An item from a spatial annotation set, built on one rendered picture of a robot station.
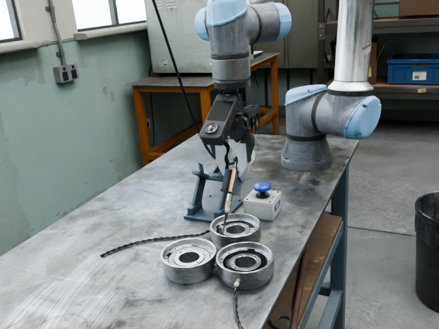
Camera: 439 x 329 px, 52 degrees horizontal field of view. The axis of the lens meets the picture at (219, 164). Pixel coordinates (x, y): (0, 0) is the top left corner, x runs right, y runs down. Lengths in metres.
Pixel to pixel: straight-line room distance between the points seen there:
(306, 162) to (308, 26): 3.38
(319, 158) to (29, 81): 1.76
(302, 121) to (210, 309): 0.66
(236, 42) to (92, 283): 0.52
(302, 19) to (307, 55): 0.34
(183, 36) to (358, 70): 2.09
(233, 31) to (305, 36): 3.78
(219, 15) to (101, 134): 2.29
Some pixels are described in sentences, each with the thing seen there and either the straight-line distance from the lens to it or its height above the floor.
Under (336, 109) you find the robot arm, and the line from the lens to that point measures 1.20.
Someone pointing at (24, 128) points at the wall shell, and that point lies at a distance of 2.61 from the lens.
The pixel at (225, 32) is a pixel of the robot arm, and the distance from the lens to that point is 0.85.
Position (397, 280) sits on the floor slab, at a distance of 2.30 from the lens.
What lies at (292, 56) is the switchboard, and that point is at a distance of 4.68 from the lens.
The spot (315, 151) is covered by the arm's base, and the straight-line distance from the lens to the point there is 1.31.
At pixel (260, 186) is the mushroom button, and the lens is 1.03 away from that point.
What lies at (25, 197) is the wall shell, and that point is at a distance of 2.66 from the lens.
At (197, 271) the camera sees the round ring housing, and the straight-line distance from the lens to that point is 0.83.
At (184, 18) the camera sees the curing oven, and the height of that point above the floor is 1.17.
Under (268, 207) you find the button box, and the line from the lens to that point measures 1.02.
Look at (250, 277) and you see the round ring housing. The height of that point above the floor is 0.83.
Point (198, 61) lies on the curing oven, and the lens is 3.13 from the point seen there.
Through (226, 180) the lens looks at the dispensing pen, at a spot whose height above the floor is 0.93.
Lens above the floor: 1.28
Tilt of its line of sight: 20 degrees down
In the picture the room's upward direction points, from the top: 5 degrees counter-clockwise
